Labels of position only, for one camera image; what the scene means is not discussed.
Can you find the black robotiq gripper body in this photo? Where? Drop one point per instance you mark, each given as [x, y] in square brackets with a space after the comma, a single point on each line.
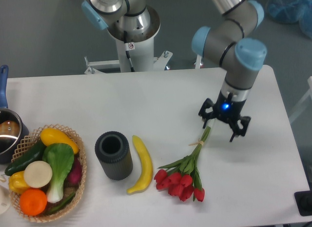
[229, 110]

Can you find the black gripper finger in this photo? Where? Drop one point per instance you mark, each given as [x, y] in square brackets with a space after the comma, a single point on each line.
[206, 112]
[239, 126]

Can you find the red tulip bouquet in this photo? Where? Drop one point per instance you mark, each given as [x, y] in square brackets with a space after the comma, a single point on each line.
[182, 177]

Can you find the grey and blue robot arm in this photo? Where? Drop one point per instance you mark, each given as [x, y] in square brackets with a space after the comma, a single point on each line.
[229, 45]

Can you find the yellow banana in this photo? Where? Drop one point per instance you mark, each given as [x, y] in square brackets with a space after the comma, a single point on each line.
[147, 168]

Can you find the black device at edge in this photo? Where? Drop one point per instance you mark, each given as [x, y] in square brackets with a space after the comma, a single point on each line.
[304, 202]

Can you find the dark grey ribbed vase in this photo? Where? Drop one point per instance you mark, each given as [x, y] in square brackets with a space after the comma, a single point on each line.
[113, 152]

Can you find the blue plastic bag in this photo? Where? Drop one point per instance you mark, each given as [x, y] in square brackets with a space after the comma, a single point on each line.
[291, 12]

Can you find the purple red onion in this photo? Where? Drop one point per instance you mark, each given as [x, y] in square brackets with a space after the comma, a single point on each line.
[75, 175]

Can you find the green bok choy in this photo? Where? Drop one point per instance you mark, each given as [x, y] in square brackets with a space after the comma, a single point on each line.
[60, 157]

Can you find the yellow squash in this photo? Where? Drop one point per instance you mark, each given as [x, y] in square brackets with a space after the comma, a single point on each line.
[51, 136]

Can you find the green chili pepper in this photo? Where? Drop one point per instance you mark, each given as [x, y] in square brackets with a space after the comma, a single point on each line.
[61, 205]

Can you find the dark green cucumber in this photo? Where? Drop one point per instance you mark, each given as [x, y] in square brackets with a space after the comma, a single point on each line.
[35, 153]

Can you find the woven wicker basket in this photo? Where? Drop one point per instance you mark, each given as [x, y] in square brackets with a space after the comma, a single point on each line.
[72, 188]

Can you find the white round radish slice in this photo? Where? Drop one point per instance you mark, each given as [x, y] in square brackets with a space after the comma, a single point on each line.
[38, 174]

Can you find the orange fruit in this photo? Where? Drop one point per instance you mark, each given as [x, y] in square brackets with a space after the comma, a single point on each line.
[33, 202]

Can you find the yellow bell pepper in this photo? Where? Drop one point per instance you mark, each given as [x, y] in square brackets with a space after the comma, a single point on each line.
[17, 183]

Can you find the white garlic piece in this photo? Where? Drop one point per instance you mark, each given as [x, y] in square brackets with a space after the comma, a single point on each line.
[2, 179]

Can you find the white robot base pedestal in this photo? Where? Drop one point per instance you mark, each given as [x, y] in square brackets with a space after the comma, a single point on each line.
[134, 37]

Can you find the blue handled saucepan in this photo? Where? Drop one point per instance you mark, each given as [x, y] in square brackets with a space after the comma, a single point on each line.
[12, 129]

